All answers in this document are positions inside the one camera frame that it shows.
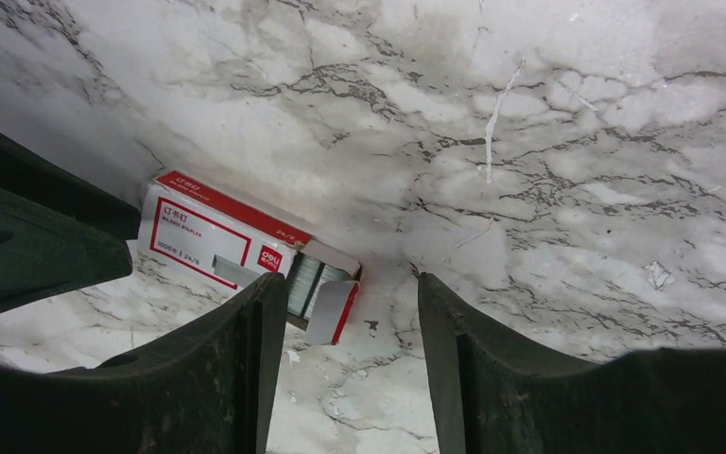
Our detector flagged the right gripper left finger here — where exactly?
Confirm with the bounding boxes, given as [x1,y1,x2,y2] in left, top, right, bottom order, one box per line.
[0,273,287,453]

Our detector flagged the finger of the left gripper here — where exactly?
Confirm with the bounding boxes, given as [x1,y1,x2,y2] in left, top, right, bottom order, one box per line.
[0,133,141,313]

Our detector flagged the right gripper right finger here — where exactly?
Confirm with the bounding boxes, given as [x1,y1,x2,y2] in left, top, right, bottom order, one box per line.
[418,273,726,453]

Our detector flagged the red white staple box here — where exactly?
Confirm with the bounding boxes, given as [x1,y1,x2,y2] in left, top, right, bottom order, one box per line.
[137,171,362,345]

